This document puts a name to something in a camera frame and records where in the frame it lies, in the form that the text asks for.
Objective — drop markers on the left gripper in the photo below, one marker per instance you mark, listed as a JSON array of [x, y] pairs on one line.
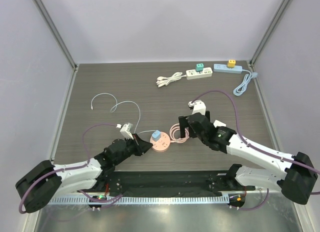
[[141, 146]]

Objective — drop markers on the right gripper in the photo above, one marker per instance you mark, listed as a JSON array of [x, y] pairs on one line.
[[188, 122]]

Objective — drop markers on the blue USB charger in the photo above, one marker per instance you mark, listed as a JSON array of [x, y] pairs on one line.
[[156, 135]]

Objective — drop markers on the pink round socket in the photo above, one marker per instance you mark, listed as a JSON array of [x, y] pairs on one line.
[[167, 139]]

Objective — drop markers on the white cube adapter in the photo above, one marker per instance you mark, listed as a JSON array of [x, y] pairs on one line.
[[218, 123]]

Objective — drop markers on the white power strip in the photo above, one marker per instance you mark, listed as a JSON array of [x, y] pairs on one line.
[[189, 75]]

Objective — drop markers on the teal plug adapter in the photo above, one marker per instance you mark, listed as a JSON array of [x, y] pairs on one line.
[[199, 67]]

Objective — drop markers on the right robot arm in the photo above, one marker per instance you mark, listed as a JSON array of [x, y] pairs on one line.
[[292, 175]]

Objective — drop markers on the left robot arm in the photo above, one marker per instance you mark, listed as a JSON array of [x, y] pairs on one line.
[[47, 181]]

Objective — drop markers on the yellow plug adapter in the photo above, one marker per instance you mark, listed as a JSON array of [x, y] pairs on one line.
[[231, 63]]

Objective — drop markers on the blue power strip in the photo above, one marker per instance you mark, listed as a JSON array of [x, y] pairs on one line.
[[240, 89]]

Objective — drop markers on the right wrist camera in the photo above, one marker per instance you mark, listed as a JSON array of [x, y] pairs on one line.
[[197, 107]]

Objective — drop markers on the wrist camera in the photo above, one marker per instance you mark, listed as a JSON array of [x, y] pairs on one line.
[[125, 130], [197, 107]]

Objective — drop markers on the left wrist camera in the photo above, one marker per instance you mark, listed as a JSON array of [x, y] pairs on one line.
[[125, 130]]

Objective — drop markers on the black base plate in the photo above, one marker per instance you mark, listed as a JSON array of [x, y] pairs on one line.
[[151, 182]]

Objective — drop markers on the perforated cable duct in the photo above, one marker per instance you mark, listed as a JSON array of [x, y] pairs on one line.
[[83, 200]]

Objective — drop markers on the aluminium front rail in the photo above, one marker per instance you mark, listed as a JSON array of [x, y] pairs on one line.
[[258, 178]]

